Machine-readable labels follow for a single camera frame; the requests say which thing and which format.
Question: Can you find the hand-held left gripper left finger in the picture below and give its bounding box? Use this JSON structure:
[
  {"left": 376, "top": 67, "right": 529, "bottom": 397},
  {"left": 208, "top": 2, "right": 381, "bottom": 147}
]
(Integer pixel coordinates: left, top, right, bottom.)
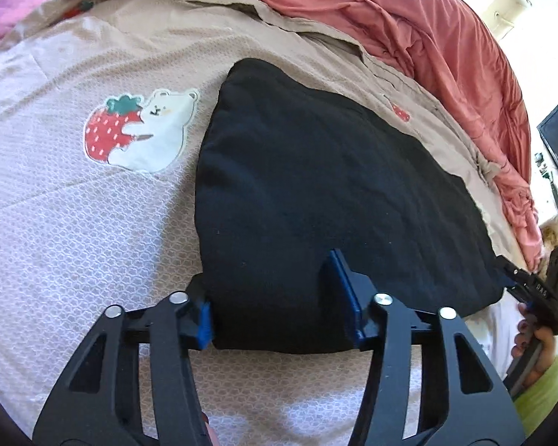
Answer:
[{"left": 32, "top": 278, "right": 215, "bottom": 446}]

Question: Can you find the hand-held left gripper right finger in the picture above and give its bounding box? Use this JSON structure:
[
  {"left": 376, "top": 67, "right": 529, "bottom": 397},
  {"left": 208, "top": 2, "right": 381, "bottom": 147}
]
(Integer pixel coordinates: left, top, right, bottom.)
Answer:
[{"left": 320, "top": 248, "right": 526, "bottom": 446}]

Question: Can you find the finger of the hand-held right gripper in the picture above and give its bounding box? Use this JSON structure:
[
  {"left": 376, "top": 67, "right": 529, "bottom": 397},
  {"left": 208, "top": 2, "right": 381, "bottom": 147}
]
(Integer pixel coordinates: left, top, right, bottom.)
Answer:
[{"left": 495, "top": 255, "right": 533, "bottom": 289}]

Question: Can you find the black sweater with orange cuffs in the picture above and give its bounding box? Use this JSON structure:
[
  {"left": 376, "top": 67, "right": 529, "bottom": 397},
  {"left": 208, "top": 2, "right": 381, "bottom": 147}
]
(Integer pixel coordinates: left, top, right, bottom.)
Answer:
[{"left": 193, "top": 58, "right": 505, "bottom": 355}]

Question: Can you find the person's right forearm green sleeve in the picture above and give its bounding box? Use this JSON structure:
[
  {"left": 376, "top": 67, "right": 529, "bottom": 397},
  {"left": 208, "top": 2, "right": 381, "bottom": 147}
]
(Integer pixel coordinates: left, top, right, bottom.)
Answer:
[{"left": 514, "top": 355, "right": 558, "bottom": 426}]

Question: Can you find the person's right hand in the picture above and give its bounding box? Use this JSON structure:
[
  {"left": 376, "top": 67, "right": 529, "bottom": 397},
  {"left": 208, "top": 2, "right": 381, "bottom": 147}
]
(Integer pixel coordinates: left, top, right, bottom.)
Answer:
[{"left": 514, "top": 302, "right": 558, "bottom": 377}]

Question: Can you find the person's left hand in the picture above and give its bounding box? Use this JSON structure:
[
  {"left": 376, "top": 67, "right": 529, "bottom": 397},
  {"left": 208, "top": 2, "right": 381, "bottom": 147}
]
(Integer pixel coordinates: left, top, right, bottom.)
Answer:
[{"left": 200, "top": 411, "right": 221, "bottom": 446}]

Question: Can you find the beige strawberry bear printed blanket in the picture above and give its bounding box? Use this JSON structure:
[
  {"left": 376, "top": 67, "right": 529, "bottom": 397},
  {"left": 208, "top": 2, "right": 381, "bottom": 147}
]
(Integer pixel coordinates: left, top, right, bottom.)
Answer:
[{"left": 0, "top": 0, "right": 531, "bottom": 446}]

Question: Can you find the salmon red duvet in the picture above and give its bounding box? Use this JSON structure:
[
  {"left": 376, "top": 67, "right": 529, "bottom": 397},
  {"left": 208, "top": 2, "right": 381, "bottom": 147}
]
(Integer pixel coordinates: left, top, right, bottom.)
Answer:
[{"left": 144, "top": 0, "right": 547, "bottom": 272}]

